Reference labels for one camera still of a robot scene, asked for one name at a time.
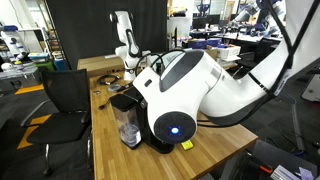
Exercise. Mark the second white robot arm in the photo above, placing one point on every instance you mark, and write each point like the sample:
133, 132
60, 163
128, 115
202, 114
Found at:
129, 52

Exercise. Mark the clear water reservoir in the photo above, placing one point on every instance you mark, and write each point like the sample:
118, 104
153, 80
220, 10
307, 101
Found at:
128, 127

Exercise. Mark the brown cardboard box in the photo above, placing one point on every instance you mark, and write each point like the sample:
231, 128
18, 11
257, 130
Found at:
101, 65

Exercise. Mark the black reservoir lid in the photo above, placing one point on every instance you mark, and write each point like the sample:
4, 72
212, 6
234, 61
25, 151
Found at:
122, 102

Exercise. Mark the yellow smiley face block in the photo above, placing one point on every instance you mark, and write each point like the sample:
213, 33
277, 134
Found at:
187, 145

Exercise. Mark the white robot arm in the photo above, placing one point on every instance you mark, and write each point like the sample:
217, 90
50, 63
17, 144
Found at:
194, 82

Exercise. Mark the black mesh office chair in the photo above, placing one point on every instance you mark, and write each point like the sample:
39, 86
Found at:
69, 92

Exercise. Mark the black Keurig coffee machine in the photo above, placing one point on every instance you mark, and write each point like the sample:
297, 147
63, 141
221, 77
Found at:
147, 136

